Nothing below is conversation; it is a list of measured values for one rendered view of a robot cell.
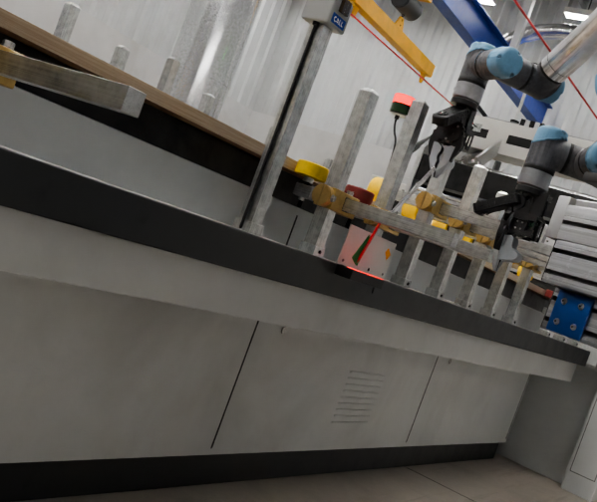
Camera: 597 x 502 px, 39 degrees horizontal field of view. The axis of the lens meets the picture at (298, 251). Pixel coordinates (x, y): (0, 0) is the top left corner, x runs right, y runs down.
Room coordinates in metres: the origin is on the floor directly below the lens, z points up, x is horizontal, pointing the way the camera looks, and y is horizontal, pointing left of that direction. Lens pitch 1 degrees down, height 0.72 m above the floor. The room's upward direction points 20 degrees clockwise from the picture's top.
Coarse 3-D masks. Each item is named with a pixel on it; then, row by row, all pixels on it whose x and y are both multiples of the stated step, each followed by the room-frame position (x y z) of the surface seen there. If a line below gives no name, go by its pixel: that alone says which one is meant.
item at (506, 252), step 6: (504, 240) 1.98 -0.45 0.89; (510, 240) 1.97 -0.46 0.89; (504, 246) 1.98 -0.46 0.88; (510, 246) 1.97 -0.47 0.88; (492, 252) 1.99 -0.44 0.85; (498, 252) 1.98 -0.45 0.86; (504, 252) 1.97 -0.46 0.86; (510, 252) 1.97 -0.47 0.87; (516, 252) 1.96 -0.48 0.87; (492, 258) 1.99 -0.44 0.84; (498, 258) 1.98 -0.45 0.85; (504, 258) 1.97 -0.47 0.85; (510, 258) 1.96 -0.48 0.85; (516, 258) 1.96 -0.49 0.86; (492, 264) 1.99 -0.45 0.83
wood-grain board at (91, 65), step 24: (0, 24) 1.30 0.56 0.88; (24, 24) 1.34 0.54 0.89; (48, 48) 1.38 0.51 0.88; (72, 48) 1.42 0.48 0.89; (96, 72) 1.48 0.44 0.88; (120, 72) 1.52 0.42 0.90; (168, 96) 1.63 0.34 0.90; (192, 120) 1.70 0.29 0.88; (216, 120) 1.76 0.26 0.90; (240, 144) 1.85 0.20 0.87; (264, 144) 1.92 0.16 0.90; (288, 168) 2.02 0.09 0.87; (528, 288) 3.72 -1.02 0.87
